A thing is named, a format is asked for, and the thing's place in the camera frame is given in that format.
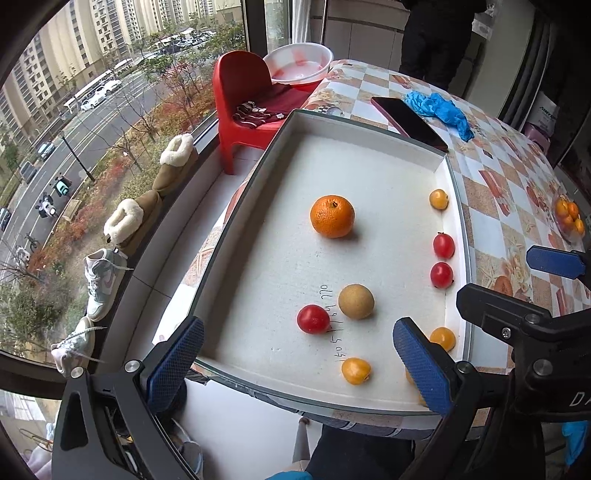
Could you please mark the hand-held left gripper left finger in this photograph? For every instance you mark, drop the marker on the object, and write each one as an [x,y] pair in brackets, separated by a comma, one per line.
[178,364]

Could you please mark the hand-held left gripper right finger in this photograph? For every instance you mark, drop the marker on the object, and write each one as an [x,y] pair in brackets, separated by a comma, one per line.
[422,369]

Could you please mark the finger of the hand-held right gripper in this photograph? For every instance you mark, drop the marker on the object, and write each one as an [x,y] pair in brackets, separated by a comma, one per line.
[554,261]
[508,314]

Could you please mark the small brown round fruit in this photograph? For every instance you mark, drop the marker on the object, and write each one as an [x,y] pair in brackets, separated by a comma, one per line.
[408,374]
[355,301]

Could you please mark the yellow cherry tomato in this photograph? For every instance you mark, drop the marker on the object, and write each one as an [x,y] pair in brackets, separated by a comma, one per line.
[443,338]
[355,370]
[438,198]

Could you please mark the red cherry tomato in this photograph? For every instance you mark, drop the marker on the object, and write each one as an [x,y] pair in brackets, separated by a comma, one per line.
[313,318]
[443,244]
[441,274]

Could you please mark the large orange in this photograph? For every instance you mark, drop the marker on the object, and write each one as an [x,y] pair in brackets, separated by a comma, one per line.
[332,216]

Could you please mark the grey box with white inside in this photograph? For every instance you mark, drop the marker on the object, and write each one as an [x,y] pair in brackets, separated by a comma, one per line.
[392,157]

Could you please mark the person's right hand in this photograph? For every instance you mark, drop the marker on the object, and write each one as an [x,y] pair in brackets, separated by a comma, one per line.
[577,443]

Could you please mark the clear glass bowl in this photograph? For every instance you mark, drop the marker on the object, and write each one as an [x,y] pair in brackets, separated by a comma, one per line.
[569,236]

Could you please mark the grey and pink sneaker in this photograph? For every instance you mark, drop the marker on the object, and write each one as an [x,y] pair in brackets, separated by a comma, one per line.
[74,344]
[104,281]

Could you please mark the pink plastic stool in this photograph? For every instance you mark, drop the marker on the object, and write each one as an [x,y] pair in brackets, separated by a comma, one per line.
[538,138]

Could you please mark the white shopping bag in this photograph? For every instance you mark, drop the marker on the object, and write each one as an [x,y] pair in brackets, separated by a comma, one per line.
[545,113]

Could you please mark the brown fleece boot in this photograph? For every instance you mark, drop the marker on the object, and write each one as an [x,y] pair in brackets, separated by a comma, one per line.
[178,164]
[129,221]

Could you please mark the crumpled blue disposable gloves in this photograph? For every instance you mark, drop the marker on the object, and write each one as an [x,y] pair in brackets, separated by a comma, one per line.
[441,108]

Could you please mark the black smartphone in red case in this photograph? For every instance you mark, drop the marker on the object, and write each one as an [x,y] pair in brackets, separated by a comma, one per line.
[411,122]

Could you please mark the dark red folded clothing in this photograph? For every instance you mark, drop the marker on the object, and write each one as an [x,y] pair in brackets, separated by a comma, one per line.
[277,104]

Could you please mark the white kitchen cabinet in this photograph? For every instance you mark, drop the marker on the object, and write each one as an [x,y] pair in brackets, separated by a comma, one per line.
[364,41]

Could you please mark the red plastic chair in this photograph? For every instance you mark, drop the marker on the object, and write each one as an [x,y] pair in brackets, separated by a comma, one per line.
[244,78]

